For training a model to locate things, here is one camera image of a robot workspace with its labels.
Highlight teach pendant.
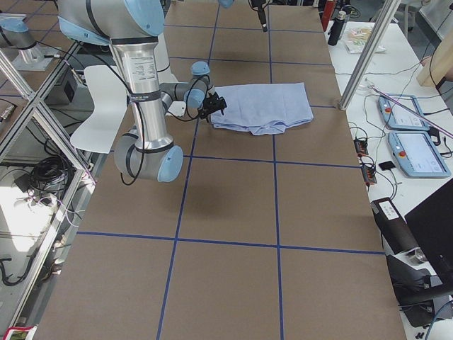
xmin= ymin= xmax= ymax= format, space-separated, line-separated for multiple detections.
xmin=387 ymin=131 xmax=451 ymax=179
xmin=378 ymin=94 xmax=429 ymax=131

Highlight red bottle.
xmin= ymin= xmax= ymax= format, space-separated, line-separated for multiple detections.
xmin=321 ymin=0 xmax=336 ymax=31

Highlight upper teach pendant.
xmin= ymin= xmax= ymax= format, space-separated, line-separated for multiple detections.
xmin=378 ymin=94 xmax=429 ymax=131

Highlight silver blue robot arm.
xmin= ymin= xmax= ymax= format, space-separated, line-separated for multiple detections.
xmin=58 ymin=1 xmax=227 ymax=182
xmin=217 ymin=0 xmax=268 ymax=33

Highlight black laptop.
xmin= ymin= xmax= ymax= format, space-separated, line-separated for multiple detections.
xmin=405 ymin=181 xmax=452 ymax=283

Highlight white chair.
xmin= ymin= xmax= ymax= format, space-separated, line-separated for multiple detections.
xmin=70 ymin=65 xmax=127 ymax=154

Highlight black water bottle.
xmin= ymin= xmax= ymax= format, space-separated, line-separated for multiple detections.
xmin=328 ymin=10 xmax=347 ymax=46

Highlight small black card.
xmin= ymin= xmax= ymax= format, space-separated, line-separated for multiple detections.
xmin=378 ymin=161 xmax=396 ymax=171

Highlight black camera stand base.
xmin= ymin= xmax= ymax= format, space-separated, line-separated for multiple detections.
xmin=386 ymin=255 xmax=452 ymax=327

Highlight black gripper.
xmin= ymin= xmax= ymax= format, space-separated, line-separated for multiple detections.
xmin=197 ymin=92 xmax=227 ymax=120
xmin=249 ymin=0 xmax=268 ymax=32

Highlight aluminium frame post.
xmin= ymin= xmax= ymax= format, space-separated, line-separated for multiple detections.
xmin=338 ymin=0 xmax=401 ymax=111

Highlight coiled black cables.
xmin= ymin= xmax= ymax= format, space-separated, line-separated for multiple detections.
xmin=30 ymin=155 xmax=77 ymax=196

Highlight lower teach pendant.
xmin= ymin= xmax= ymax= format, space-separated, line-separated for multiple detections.
xmin=387 ymin=131 xmax=451 ymax=179

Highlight blue white striped shirt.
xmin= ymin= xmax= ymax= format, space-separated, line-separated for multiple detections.
xmin=210 ymin=83 xmax=314 ymax=136

